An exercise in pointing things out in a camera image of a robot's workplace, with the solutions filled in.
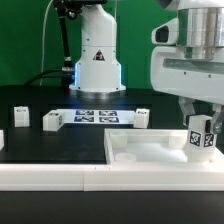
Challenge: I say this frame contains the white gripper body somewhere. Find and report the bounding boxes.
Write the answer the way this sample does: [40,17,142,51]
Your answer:
[150,46,224,105]

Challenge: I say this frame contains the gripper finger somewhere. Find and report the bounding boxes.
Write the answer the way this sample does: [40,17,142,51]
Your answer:
[210,104,224,134]
[178,97,195,126]

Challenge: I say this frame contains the white square tabletop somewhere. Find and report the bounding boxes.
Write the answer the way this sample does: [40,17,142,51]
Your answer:
[103,128,224,166]

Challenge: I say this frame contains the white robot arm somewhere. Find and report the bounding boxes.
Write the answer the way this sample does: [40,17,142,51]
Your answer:
[71,0,224,134]

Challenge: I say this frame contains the white L-shaped obstacle fence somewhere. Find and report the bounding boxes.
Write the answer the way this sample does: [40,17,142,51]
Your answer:
[0,150,224,191]

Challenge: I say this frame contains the white tag base sheet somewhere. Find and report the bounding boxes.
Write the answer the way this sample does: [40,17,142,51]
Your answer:
[58,109,135,124]

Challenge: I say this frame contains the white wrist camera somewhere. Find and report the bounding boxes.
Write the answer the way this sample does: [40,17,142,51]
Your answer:
[151,18,179,45]

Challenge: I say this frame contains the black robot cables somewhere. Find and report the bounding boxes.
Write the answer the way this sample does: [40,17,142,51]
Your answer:
[23,0,81,88]

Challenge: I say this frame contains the white cable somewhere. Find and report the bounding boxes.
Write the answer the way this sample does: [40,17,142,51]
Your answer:
[39,0,55,87]

